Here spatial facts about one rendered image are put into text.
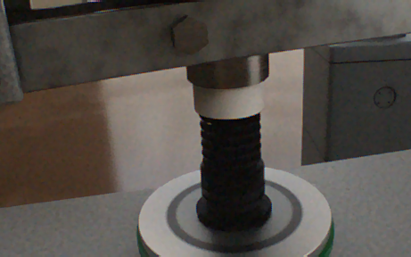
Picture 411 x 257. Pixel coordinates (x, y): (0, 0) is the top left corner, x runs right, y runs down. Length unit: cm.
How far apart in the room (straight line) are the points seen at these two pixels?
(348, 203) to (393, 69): 97
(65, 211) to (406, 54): 122
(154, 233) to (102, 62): 20
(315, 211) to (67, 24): 31
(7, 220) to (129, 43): 39
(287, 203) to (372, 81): 107
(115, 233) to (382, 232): 33
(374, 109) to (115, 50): 130
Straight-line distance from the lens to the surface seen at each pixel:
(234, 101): 38
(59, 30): 32
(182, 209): 48
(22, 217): 65
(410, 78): 157
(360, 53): 147
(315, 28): 37
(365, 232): 55
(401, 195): 64
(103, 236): 56
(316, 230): 45
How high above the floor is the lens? 114
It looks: 22 degrees down
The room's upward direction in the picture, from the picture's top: 3 degrees counter-clockwise
